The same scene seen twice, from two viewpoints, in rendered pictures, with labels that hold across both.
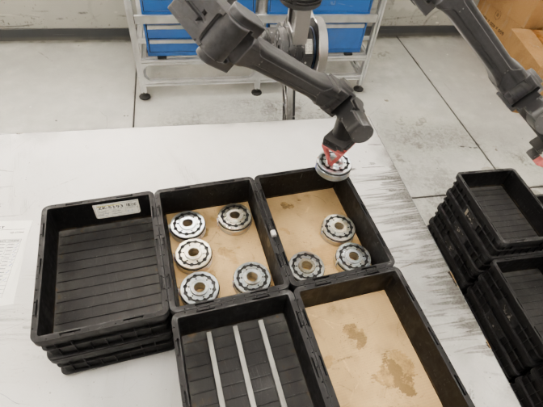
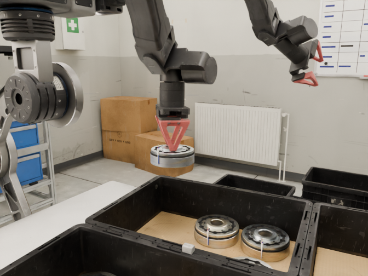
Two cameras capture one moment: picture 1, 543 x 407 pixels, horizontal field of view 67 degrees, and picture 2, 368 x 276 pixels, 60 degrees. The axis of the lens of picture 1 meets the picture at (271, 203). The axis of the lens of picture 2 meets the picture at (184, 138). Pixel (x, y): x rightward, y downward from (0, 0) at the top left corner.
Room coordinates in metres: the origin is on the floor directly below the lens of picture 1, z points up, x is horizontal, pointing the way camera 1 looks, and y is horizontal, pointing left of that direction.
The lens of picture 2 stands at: (0.34, 0.30, 1.23)
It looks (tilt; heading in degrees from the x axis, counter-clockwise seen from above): 13 degrees down; 317
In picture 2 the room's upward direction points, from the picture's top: straight up
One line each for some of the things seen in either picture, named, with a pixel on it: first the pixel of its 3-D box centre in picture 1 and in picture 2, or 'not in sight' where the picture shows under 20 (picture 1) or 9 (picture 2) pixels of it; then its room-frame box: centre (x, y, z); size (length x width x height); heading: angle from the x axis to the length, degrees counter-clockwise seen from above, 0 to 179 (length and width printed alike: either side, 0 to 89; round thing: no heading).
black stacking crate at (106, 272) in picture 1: (106, 268); not in sight; (0.54, 0.42, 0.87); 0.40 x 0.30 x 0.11; 21
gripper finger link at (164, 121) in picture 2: (335, 150); (172, 129); (0.88, -0.16, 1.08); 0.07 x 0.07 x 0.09; 58
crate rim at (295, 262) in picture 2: (319, 219); (205, 215); (0.76, -0.14, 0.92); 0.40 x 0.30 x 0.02; 21
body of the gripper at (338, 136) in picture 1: (344, 128); (172, 98); (0.89, -0.17, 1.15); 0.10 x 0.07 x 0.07; 148
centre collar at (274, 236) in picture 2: (353, 256); (265, 234); (0.68, -0.26, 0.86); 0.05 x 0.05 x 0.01
